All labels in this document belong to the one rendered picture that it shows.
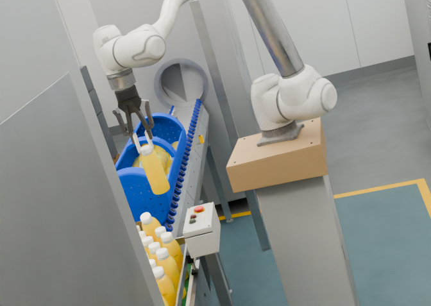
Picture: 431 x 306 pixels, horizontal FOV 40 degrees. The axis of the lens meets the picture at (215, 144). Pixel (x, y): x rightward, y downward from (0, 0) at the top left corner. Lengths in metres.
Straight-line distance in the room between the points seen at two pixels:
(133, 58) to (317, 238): 1.21
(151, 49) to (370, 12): 5.64
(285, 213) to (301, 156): 0.33
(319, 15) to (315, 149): 5.03
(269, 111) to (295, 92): 0.19
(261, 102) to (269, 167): 0.29
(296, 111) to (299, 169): 0.23
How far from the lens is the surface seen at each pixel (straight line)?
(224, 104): 3.65
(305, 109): 2.33
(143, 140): 2.70
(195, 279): 2.12
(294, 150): 2.34
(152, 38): 1.82
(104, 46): 1.96
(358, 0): 7.28
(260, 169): 2.37
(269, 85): 2.45
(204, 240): 2.00
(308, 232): 2.60
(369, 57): 7.40
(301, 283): 2.74
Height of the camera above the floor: 1.93
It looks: 17 degrees down
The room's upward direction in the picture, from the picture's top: 17 degrees counter-clockwise
